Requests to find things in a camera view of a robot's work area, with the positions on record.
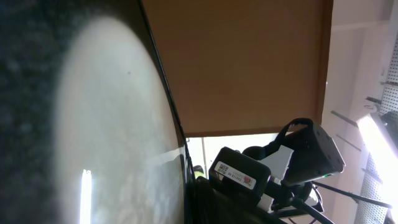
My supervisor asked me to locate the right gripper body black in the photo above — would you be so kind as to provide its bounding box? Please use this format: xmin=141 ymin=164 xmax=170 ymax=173
xmin=192 ymin=177 xmax=325 ymax=223

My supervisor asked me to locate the black smartphone with white circles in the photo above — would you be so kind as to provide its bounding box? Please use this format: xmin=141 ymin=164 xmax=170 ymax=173
xmin=1 ymin=1 xmax=192 ymax=223

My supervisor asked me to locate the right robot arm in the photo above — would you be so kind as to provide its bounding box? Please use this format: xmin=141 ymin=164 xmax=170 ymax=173
xmin=192 ymin=118 xmax=345 ymax=223

